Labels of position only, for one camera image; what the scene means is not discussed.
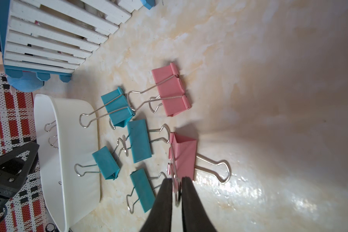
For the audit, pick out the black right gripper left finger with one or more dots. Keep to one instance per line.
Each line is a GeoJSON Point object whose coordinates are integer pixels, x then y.
{"type": "Point", "coordinates": [160, 217]}

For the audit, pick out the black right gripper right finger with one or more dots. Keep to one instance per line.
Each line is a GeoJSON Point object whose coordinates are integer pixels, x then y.
{"type": "Point", "coordinates": [194, 217]}

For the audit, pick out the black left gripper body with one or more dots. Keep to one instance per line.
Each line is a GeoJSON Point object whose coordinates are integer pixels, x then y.
{"type": "Point", "coordinates": [15, 166]}

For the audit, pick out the teal binder clip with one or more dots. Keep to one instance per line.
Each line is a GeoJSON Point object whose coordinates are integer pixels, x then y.
{"type": "Point", "coordinates": [106, 161]}
{"type": "Point", "coordinates": [117, 109]}
{"type": "Point", "coordinates": [140, 144]}
{"type": "Point", "coordinates": [142, 186]}

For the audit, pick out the pink binder clip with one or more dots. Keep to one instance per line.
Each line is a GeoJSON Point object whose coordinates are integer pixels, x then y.
{"type": "Point", "coordinates": [182, 158]}
{"type": "Point", "coordinates": [171, 92]}

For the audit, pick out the white plastic storage box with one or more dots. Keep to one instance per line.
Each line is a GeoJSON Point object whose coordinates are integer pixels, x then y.
{"type": "Point", "coordinates": [69, 178]}

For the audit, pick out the blue white toy crib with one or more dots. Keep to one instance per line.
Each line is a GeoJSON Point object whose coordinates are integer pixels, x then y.
{"type": "Point", "coordinates": [56, 37]}

